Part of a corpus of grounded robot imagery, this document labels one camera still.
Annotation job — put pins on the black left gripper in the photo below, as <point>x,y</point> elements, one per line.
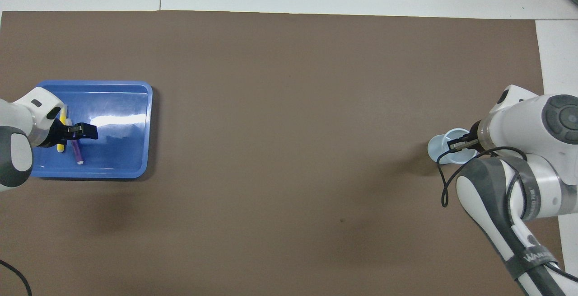
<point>58,133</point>

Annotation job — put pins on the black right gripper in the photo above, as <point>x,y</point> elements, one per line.
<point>475,137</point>

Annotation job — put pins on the purple pen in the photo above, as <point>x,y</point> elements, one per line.
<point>77,153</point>

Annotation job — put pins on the yellow pen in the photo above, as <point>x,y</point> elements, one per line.
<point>60,148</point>

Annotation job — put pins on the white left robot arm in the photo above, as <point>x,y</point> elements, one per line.
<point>18,124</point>

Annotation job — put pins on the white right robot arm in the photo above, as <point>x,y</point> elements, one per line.
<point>533,129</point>

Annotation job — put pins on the translucent plastic cup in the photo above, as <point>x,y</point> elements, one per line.
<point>438,149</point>

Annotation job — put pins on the blue plastic tray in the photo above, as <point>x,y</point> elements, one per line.
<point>122,151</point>

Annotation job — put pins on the brown table mat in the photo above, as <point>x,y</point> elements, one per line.
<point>289,106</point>

